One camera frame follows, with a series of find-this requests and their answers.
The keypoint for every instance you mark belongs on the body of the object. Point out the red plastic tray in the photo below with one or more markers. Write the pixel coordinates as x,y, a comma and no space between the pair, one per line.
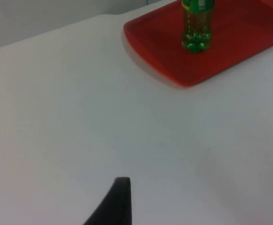
159,47

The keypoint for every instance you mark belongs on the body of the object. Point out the green plastic bottle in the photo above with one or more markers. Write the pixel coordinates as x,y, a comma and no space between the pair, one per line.
197,28

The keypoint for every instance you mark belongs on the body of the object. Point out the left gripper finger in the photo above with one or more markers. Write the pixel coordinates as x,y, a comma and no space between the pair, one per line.
117,206

